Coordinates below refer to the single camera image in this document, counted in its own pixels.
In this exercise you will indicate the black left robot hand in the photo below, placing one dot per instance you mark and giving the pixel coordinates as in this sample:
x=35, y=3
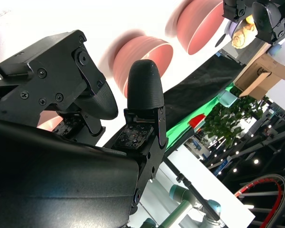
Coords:
x=268, y=16

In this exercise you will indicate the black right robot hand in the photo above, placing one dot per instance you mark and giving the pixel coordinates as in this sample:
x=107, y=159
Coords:
x=61, y=180

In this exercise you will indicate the pink plastic bowl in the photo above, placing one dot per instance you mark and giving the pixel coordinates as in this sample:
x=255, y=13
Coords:
x=47, y=123
x=199, y=28
x=142, y=50

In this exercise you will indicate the beige plush toy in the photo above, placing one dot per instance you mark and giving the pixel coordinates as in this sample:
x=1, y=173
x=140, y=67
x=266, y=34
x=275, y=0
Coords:
x=242, y=36

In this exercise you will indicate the lavender round toy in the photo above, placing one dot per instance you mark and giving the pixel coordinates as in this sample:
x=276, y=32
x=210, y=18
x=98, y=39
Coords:
x=231, y=29

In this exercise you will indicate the black round table grommet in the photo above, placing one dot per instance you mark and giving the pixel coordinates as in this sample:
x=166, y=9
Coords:
x=221, y=40

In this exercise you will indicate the brown cardboard box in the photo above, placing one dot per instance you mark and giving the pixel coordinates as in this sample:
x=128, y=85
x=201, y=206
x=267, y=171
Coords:
x=261, y=76

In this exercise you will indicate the teal cup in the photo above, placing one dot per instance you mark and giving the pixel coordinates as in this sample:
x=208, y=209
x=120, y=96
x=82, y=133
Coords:
x=228, y=98

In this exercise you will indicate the black cloth backdrop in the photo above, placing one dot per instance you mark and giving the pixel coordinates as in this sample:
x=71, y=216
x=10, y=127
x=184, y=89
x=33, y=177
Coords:
x=192, y=90

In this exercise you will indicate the green leafy plant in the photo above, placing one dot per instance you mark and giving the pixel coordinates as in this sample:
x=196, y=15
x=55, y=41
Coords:
x=223, y=123

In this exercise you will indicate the green screen cloth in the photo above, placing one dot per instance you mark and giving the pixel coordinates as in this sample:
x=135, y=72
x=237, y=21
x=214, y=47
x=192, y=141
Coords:
x=178, y=130

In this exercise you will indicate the black tripod stand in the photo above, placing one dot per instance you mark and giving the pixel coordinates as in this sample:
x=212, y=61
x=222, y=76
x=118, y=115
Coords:
x=192, y=187

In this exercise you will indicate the red and black hoop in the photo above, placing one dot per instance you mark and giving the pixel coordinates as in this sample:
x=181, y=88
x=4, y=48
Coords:
x=279, y=190

